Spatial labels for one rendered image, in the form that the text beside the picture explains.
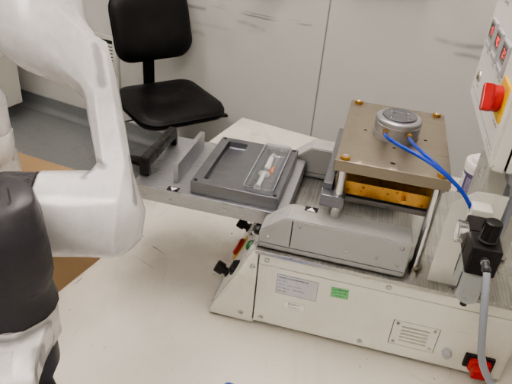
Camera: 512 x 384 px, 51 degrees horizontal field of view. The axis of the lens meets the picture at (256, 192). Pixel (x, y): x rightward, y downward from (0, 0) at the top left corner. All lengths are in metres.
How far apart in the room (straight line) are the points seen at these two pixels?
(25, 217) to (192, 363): 0.54
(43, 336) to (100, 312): 0.50
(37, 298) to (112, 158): 0.17
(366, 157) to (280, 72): 1.86
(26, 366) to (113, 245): 0.14
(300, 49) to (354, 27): 0.28
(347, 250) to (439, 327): 0.21
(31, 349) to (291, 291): 0.52
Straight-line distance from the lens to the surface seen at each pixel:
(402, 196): 0.91
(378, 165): 0.86
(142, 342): 1.02
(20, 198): 0.53
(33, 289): 0.56
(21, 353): 0.58
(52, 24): 0.66
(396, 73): 2.53
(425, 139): 0.99
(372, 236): 0.89
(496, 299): 0.96
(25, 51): 0.67
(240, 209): 0.97
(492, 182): 0.97
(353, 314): 0.99
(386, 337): 1.01
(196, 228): 1.28
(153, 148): 1.06
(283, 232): 0.91
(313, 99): 2.68
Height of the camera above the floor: 1.50
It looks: 32 degrees down
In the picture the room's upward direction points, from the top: 5 degrees clockwise
